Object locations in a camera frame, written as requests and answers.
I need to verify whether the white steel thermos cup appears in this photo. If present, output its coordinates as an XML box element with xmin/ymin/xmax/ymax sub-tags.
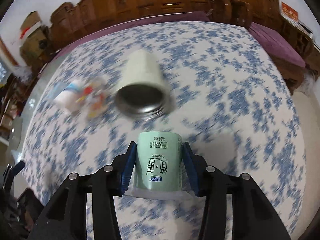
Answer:
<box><xmin>114</xmin><ymin>49</ymin><xmax>171</xmax><ymax>120</ymax></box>

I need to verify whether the cardboard boxes stack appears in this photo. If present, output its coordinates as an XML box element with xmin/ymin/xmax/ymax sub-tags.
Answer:
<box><xmin>20</xmin><ymin>11</ymin><xmax>50</xmax><ymax>67</ymax></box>

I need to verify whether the blue floral tablecloth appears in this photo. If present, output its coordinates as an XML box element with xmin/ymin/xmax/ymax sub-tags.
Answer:
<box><xmin>23</xmin><ymin>22</ymin><xmax>306</xmax><ymax>233</ymax></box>

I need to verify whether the carved wooden armchair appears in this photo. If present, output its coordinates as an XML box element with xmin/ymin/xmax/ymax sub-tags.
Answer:
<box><xmin>226</xmin><ymin>0</ymin><xmax>319</xmax><ymax>92</ymax></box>

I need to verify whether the green yogurt cup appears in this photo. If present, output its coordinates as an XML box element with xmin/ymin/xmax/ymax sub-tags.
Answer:
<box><xmin>125</xmin><ymin>131</ymin><xmax>192</xmax><ymax>201</ymax></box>

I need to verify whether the clear printed glass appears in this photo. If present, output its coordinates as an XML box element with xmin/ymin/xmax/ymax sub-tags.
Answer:
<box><xmin>76</xmin><ymin>77</ymin><xmax>108</xmax><ymax>120</ymax></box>

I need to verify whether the white paper cup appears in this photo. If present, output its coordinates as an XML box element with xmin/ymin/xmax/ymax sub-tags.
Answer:
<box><xmin>53</xmin><ymin>80</ymin><xmax>85</xmax><ymax>114</ymax></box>

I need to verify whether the purple armchair cushion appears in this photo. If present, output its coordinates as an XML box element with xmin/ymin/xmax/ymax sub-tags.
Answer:
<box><xmin>248</xmin><ymin>22</ymin><xmax>305</xmax><ymax>68</ymax></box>

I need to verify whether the red sign card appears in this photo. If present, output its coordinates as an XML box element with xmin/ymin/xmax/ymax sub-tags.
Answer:
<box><xmin>281</xmin><ymin>2</ymin><xmax>298</xmax><ymax>22</ymax></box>

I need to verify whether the carved wooden sofa bench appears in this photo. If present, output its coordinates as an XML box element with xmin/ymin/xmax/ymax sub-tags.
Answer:
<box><xmin>50</xmin><ymin>0</ymin><xmax>252</xmax><ymax>49</ymax></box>

